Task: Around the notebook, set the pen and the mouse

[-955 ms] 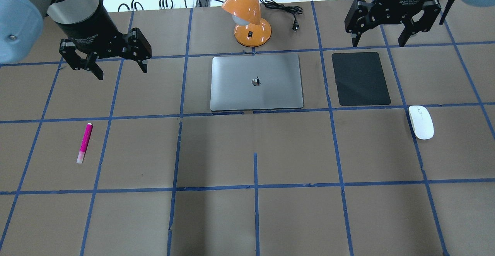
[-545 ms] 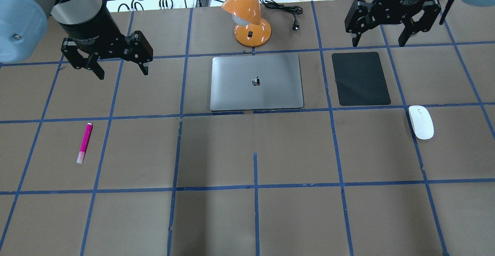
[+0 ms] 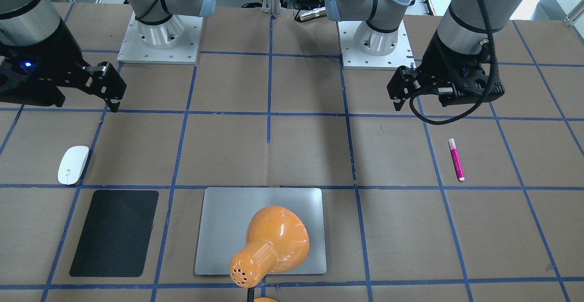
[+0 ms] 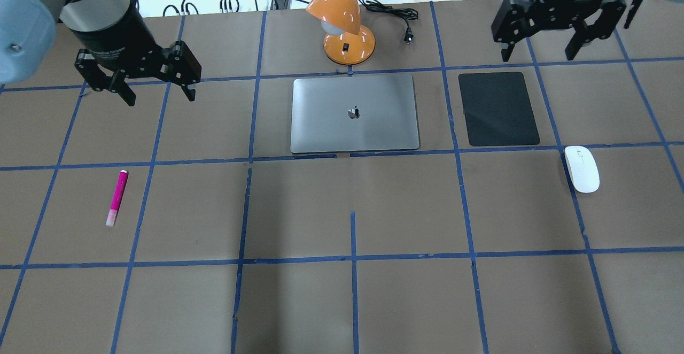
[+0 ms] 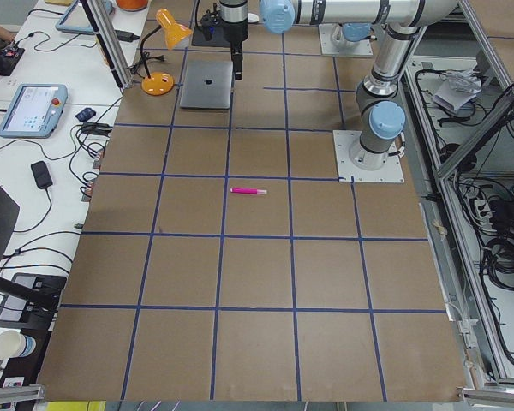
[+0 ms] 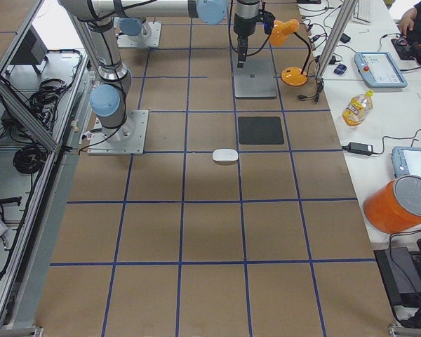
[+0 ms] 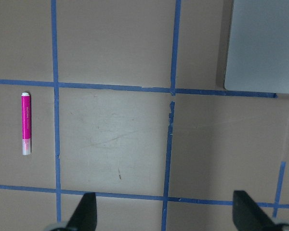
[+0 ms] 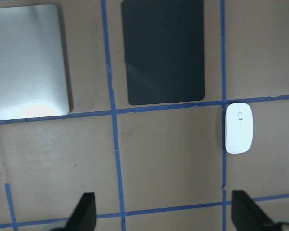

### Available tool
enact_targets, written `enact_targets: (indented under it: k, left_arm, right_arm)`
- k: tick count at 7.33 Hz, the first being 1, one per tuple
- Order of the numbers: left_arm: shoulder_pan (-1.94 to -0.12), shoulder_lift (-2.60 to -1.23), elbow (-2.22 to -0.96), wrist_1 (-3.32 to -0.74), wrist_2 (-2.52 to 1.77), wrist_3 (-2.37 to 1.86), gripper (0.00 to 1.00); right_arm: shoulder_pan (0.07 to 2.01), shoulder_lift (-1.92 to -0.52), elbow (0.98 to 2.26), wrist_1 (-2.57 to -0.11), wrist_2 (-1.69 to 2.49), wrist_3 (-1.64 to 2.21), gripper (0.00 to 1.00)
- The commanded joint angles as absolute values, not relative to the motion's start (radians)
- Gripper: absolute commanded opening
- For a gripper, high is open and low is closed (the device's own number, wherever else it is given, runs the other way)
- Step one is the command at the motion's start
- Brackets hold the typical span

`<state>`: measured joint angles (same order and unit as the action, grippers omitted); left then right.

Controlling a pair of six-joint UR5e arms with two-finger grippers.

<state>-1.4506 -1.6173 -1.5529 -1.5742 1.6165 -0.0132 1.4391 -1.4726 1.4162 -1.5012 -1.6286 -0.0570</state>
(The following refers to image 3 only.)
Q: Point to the orange desk lamp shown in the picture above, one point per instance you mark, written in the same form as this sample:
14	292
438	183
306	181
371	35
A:
276	241

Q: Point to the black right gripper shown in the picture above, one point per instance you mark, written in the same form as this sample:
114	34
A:
62	63

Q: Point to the silver laptop notebook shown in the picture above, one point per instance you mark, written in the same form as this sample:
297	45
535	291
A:
227	212

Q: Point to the white computer mouse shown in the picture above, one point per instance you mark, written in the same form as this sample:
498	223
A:
72	165

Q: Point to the pink highlighter pen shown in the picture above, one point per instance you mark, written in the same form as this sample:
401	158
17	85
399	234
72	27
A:
459	172

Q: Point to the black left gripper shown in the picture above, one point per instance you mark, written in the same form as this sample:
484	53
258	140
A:
432	67

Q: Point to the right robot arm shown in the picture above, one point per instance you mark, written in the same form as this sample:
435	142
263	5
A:
26	22

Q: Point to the silver metal cylinder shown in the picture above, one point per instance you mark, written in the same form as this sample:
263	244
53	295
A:
311	15

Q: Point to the black mousepad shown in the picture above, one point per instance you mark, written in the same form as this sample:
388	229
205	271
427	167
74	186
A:
116	234

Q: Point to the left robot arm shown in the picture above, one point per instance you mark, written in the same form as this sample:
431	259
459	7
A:
465	25

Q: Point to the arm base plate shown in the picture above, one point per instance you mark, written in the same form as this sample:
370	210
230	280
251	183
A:
351	58
123	51

